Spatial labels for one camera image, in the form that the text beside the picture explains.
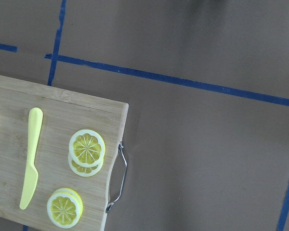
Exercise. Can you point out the yellow plastic knife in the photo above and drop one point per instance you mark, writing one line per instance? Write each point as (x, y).
(35, 119)

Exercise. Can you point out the bamboo cutting board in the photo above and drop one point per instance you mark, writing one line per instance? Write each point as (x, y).
(64, 113)

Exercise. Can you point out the lemon slice bottom stacked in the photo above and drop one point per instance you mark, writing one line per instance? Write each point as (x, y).
(84, 171)

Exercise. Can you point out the lemon slice top stacked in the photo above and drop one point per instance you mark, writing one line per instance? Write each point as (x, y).
(87, 148)

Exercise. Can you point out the lemon slice single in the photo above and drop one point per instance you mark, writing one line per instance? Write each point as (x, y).
(65, 208)

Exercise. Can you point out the lemon slice stacked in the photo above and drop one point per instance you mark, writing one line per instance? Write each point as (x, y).
(84, 171)
(87, 148)

